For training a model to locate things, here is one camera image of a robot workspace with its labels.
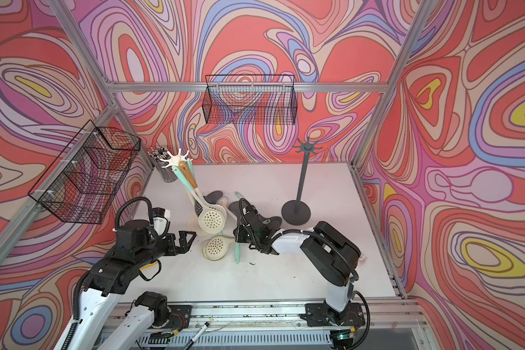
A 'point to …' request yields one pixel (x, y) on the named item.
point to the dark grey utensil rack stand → (297, 212)
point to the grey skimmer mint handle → (196, 205)
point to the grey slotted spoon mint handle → (235, 207)
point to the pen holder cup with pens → (166, 173)
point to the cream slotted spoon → (224, 201)
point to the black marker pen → (191, 342)
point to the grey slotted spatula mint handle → (212, 197)
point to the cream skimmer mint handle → (210, 221)
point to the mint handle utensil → (271, 222)
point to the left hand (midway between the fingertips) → (187, 235)
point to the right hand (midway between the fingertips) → (236, 237)
